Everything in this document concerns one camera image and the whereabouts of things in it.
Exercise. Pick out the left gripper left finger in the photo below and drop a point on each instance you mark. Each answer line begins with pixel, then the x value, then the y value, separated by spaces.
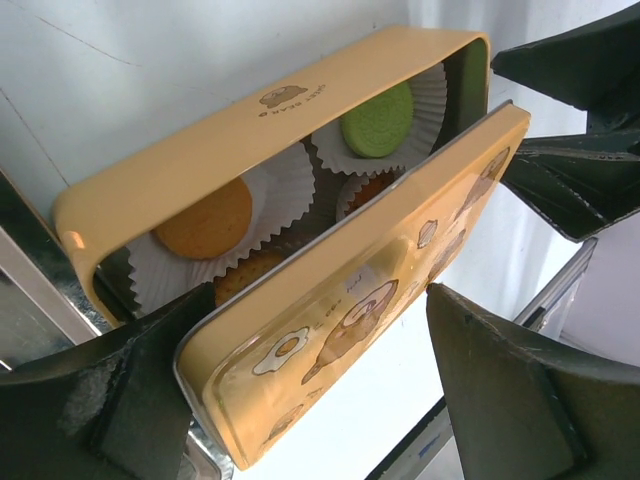
pixel 109 408

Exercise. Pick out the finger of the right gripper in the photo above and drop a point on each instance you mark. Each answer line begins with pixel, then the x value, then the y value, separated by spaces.
pixel 578 184
pixel 593 68

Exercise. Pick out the steel tin lid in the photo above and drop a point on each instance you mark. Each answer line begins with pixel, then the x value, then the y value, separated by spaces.
pixel 257 364

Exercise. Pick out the white paper cup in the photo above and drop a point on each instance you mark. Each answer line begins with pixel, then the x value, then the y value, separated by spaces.
pixel 429 89
pixel 353 185
pixel 282 188

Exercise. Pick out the gold cookie tin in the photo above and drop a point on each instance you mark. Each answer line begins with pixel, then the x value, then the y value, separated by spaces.
pixel 102 213

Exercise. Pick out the orange cookie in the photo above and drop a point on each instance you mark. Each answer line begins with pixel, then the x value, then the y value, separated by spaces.
pixel 212 226
pixel 370 190
pixel 244 274

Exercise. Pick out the green cookie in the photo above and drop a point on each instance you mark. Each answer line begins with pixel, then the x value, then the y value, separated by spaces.
pixel 379 126

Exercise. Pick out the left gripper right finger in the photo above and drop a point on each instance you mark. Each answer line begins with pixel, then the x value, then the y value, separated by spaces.
pixel 523 406

